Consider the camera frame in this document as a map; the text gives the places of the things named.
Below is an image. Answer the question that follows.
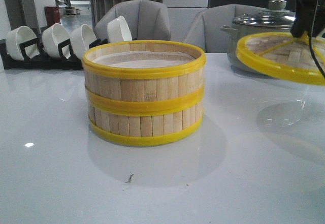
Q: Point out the grey chair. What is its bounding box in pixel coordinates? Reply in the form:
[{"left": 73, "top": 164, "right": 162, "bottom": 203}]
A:
[
  {"left": 94, "top": 0, "right": 171, "bottom": 41},
  {"left": 183, "top": 4, "right": 264, "bottom": 53}
]

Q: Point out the glass pot lid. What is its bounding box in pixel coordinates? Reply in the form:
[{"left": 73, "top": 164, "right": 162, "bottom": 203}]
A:
[{"left": 233, "top": 0, "right": 296, "bottom": 28}]

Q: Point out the grey electric cooking pot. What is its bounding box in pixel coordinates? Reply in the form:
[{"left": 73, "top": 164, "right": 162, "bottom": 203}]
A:
[{"left": 220, "top": 22, "right": 292, "bottom": 74}]

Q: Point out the red bin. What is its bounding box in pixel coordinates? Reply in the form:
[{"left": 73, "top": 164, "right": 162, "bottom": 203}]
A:
[{"left": 44, "top": 6, "right": 61, "bottom": 27}]

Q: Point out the left grey chair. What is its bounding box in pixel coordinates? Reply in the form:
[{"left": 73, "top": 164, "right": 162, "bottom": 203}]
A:
[{"left": 94, "top": 0, "right": 171, "bottom": 41}]

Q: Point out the black dish rack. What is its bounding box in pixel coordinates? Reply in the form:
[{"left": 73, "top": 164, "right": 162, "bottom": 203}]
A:
[{"left": 0, "top": 29, "right": 110, "bottom": 71}]

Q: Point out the right grey chair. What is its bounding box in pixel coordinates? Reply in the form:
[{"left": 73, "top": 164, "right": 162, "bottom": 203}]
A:
[{"left": 183, "top": 4, "right": 264, "bottom": 53}]

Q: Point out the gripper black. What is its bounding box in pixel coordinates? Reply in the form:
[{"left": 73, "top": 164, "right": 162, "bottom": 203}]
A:
[{"left": 290, "top": 0, "right": 324, "bottom": 38}]

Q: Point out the white bowl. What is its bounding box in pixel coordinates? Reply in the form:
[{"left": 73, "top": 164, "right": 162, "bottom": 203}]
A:
[
  {"left": 42, "top": 23, "right": 70, "bottom": 58},
  {"left": 107, "top": 16, "right": 132, "bottom": 43},
  {"left": 70, "top": 24, "right": 99, "bottom": 59},
  {"left": 6, "top": 26, "right": 37, "bottom": 61}
]

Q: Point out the right black cable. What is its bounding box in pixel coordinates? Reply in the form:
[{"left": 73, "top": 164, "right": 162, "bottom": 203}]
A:
[{"left": 306, "top": 0, "right": 325, "bottom": 79}]

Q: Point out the bamboo steamer drawer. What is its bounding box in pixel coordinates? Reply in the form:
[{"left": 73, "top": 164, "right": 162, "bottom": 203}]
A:
[
  {"left": 88, "top": 101, "right": 203, "bottom": 146},
  {"left": 82, "top": 40, "right": 206, "bottom": 116}
]

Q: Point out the woven bamboo steamer lid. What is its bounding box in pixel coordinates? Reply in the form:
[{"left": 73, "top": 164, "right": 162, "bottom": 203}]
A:
[{"left": 236, "top": 32, "right": 324, "bottom": 85}]

